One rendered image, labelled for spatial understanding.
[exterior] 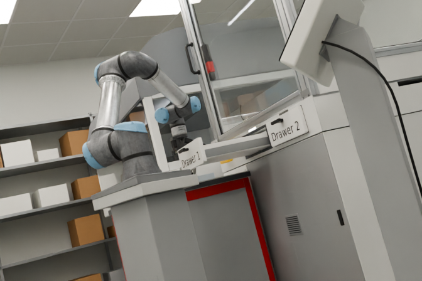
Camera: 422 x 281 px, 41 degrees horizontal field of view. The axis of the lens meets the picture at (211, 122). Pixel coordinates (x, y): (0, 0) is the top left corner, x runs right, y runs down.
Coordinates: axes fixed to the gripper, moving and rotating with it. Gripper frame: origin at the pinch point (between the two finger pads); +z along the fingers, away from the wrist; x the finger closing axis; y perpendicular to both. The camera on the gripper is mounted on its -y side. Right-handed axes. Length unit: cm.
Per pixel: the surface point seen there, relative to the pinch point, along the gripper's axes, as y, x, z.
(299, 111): -16, 73, -9
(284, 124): -17, 60, -7
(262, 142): -17.6, 39.8, -3.8
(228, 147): -0.7, 38.2, -5.1
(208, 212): 4.2, 13.6, 19.8
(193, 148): 12.2, 30.6, -8.4
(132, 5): -98, -245, -199
